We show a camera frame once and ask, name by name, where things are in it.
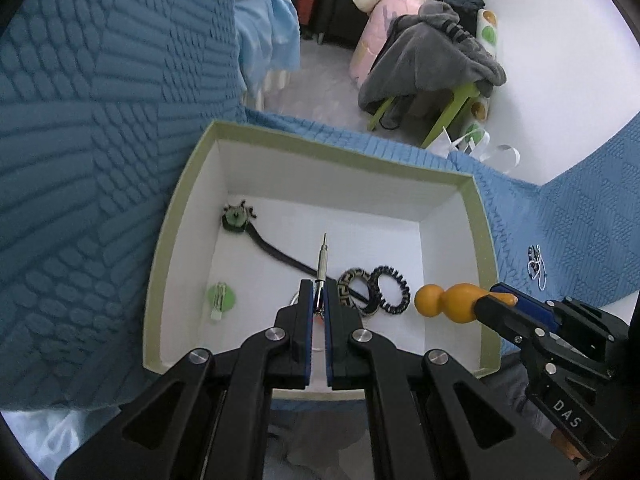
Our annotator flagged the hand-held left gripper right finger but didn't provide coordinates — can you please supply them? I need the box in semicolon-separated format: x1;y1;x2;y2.
322;280;581;480

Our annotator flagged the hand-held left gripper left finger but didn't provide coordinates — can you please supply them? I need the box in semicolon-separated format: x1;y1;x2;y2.
55;279;315;480

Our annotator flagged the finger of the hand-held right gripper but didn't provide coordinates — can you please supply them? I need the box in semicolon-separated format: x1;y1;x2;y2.
475;295;556;348
490;284;576;323

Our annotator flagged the orange gourd pendant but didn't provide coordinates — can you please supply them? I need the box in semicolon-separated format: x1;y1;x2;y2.
414;282;518;326

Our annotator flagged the silver metal stick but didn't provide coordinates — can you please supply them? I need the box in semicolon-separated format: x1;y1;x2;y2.
314;232;331;291

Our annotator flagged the green box white inside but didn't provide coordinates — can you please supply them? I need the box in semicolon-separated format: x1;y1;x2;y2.
142;120;501;401

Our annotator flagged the black gold patterned bangle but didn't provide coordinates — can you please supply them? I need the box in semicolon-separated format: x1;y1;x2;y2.
337;267;381;317

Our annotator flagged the green hair clip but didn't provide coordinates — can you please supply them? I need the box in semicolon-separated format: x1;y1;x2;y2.
206;282;238;318

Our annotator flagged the green flower black hair band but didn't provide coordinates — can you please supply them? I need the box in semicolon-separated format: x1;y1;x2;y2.
220;200;321;278

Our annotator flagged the green plastic stool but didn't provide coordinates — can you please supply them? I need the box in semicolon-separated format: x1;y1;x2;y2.
367;82;493;150

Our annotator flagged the grey fleece blanket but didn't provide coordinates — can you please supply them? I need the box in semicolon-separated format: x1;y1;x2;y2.
359;1;507;116

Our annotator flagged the white roll with green dots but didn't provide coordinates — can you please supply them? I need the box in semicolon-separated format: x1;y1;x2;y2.
462;7;500;146

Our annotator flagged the light blue bedsheet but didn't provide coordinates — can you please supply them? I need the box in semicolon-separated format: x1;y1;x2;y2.
234;0;301;106

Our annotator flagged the blue quilted sofa cover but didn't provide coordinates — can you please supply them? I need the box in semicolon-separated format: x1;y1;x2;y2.
0;0;640;411

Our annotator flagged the pink quilt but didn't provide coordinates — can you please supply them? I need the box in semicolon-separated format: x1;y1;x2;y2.
348;0;426;81

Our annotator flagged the black suitcase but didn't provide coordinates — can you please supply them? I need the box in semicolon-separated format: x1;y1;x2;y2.
310;0;361;46

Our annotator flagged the black white beaded bracelet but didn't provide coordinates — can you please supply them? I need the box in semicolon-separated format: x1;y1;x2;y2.
527;244;548;291

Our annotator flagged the black spiral hair tie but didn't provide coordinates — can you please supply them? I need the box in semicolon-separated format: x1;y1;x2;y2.
369;265;412;316

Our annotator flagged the white bag with handles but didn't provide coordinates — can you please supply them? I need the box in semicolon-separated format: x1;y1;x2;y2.
435;127;521;176

